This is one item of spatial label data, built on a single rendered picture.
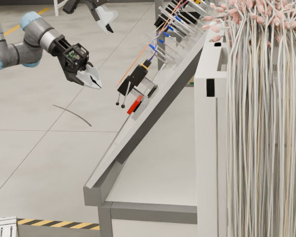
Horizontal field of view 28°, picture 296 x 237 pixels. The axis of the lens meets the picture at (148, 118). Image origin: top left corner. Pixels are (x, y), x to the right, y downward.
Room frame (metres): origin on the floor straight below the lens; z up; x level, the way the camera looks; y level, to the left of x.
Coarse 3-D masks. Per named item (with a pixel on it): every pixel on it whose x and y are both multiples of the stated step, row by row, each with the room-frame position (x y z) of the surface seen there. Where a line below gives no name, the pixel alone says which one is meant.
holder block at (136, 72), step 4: (136, 68) 1.81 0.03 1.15; (140, 68) 1.81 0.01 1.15; (132, 72) 1.81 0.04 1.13; (136, 72) 1.81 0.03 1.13; (140, 72) 1.81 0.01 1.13; (144, 72) 1.81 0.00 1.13; (132, 76) 1.81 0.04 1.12; (136, 76) 1.81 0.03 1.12; (140, 76) 1.81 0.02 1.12; (144, 76) 1.80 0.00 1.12; (128, 80) 1.81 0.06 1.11; (132, 80) 1.81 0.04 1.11; (136, 80) 1.81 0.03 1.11; (140, 80) 1.80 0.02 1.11; (136, 84) 1.80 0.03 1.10
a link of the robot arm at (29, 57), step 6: (18, 42) 1.98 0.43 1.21; (24, 42) 1.97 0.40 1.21; (18, 48) 1.95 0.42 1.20; (24, 48) 1.96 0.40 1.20; (30, 48) 1.96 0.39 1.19; (36, 48) 1.96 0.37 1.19; (42, 48) 1.99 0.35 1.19; (24, 54) 1.95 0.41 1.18; (30, 54) 1.96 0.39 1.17; (36, 54) 1.98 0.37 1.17; (42, 54) 2.02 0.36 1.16; (24, 60) 1.95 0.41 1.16; (30, 60) 1.97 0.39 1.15; (36, 60) 1.99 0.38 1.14; (30, 66) 2.00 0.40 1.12
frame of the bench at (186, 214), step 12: (192, 84) 2.67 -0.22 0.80; (108, 204) 1.57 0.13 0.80; (120, 204) 1.56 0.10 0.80; (132, 204) 1.56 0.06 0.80; (144, 204) 1.55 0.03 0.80; (156, 204) 1.55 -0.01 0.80; (108, 216) 1.55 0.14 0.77; (120, 216) 1.54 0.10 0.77; (132, 216) 1.53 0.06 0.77; (144, 216) 1.52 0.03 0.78; (156, 216) 1.51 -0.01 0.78; (168, 216) 1.51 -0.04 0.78; (180, 216) 1.50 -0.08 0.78; (192, 216) 1.49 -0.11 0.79; (108, 228) 1.55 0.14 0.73
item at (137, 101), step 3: (138, 96) 1.59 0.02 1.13; (141, 96) 1.60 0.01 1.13; (138, 99) 1.57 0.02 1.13; (135, 102) 1.56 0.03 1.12; (138, 102) 1.56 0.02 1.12; (141, 102) 1.59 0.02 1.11; (132, 105) 1.56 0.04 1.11; (135, 105) 1.56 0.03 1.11; (138, 105) 1.57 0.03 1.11; (129, 108) 1.58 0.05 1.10; (132, 108) 1.56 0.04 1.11; (135, 108) 1.57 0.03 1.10; (129, 111) 1.56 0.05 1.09; (129, 114) 1.56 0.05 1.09
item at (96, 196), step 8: (152, 80) 2.56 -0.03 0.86; (120, 128) 2.01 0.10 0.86; (112, 168) 1.69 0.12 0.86; (120, 168) 1.77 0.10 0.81; (104, 176) 1.62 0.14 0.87; (112, 176) 1.68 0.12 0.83; (96, 184) 1.57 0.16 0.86; (104, 184) 1.59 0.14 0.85; (112, 184) 1.67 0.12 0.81; (88, 192) 1.56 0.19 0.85; (96, 192) 1.55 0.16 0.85; (104, 192) 1.59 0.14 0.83; (88, 200) 1.56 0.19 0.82; (96, 200) 1.55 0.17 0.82; (104, 200) 1.58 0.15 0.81
